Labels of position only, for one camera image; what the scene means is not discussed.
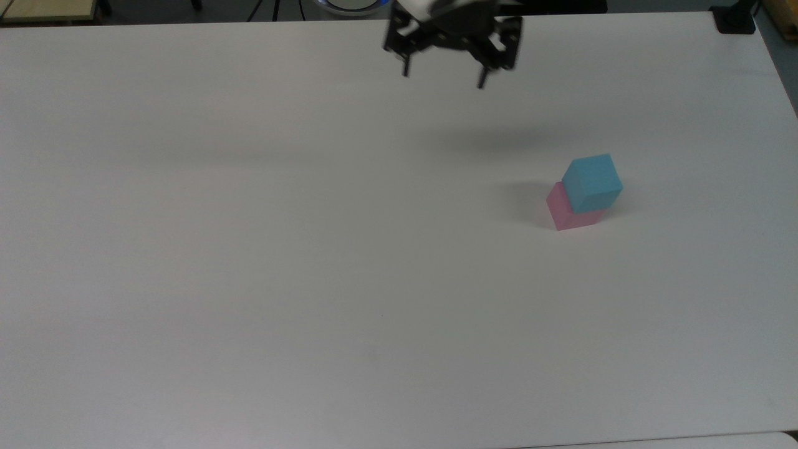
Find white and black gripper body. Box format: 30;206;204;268
392;0;501;48

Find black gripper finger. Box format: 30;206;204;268
383;12;416;77
471;17;524;90

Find blue cube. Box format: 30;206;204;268
562;153;623;214

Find pink cube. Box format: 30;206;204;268
546;181;605;232

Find black tripod legs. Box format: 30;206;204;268
246;0;306;22

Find black stand base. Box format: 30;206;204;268
713;0;759;35

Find wooden crate edge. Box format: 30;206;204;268
761;0;798;42

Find wooden desk top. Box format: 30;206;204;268
0;0;100;23

